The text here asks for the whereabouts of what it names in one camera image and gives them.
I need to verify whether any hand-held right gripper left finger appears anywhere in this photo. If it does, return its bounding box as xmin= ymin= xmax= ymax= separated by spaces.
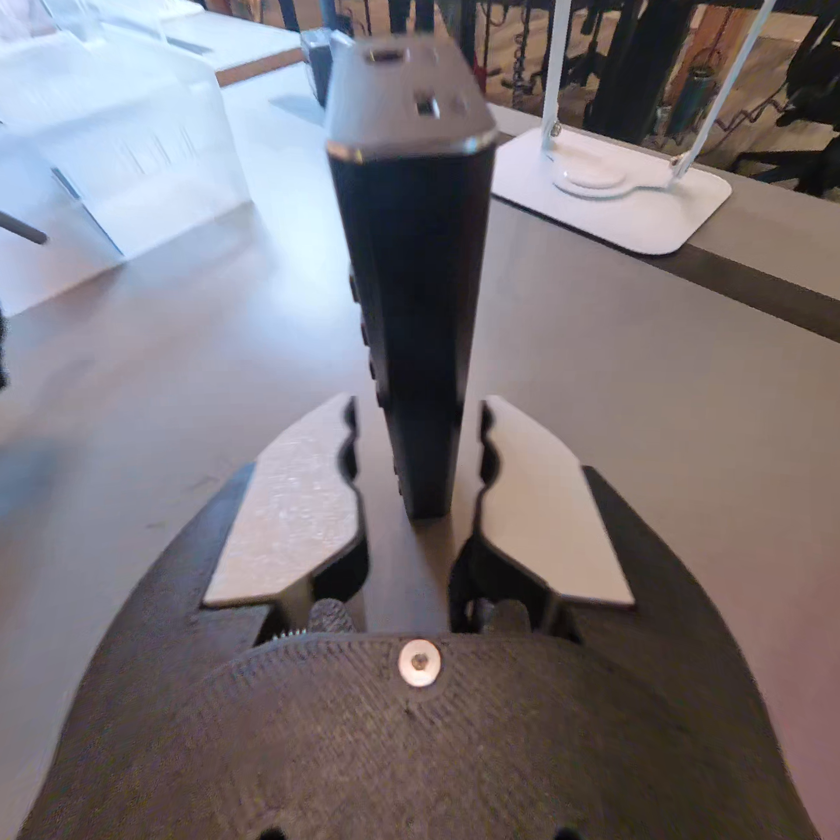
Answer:
xmin=202 ymin=392 xmax=370 ymax=635

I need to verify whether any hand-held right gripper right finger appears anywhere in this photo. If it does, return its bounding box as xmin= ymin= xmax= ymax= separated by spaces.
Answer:
xmin=448 ymin=395 xmax=637 ymax=635

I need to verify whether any tall black usb hub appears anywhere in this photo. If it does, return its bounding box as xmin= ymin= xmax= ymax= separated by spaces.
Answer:
xmin=325 ymin=33 xmax=498 ymax=521

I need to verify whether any clear plastic bin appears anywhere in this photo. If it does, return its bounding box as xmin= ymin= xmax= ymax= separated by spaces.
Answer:
xmin=0 ymin=0 xmax=255 ymax=317

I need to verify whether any grey table clamp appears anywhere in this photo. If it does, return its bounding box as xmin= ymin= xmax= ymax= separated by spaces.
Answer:
xmin=300 ymin=28 xmax=355 ymax=111

